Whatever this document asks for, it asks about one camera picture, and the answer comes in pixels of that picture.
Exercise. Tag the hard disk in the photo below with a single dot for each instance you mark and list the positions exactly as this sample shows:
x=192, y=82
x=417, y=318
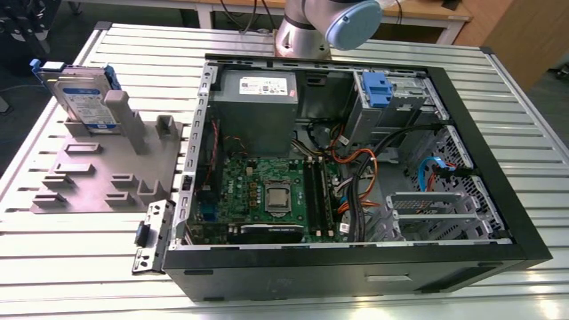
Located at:
x=84, y=103

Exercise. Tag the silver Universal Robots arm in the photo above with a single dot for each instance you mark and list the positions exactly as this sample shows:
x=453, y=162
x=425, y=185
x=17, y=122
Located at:
x=302, y=40

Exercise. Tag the grey metal disk bay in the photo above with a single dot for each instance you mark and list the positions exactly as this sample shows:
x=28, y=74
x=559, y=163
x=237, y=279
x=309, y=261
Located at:
x=433, y=216

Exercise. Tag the grey parts rack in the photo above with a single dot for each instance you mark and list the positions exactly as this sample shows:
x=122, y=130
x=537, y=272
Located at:
x=114, y=166

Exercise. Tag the grey power supply unit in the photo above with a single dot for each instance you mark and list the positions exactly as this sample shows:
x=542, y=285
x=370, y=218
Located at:
x=253, y=126

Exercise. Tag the green motherboard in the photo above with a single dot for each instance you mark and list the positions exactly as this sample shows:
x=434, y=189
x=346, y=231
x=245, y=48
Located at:
x=240, y=173

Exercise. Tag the silver CPU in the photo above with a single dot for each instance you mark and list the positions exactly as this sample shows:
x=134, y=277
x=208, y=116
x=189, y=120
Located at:
x=277, y=196

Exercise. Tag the CPU socket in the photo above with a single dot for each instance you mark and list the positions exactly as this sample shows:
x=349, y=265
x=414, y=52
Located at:
x=268, y=210

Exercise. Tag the black graphics card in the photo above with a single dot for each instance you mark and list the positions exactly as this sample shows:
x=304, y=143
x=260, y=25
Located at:
x=266, y=233

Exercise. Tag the blue drive cage latch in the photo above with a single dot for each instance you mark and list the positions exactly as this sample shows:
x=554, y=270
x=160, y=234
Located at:
x=377, y=90

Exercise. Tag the grey optical drive cage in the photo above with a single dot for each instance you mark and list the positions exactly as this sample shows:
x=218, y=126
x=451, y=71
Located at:
x=390, y=116

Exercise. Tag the wooden desk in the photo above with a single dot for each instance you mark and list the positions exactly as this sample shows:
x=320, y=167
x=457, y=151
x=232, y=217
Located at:
x=440, y=13

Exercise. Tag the small black desk device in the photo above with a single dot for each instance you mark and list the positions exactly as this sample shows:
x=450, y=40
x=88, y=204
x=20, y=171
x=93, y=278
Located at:
x=450, y=4

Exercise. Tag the black open PC case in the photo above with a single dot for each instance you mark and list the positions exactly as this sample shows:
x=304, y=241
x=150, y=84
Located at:
x=310, y=276

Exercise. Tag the brown wooden cabinet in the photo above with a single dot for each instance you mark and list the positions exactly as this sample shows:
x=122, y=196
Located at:
x=523, y=40

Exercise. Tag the blue black bracket latch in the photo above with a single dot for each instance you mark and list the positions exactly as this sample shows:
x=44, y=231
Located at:
x=141, y=233

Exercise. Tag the grey metal slot bracket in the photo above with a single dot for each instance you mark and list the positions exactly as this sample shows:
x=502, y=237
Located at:
x=157, y=230

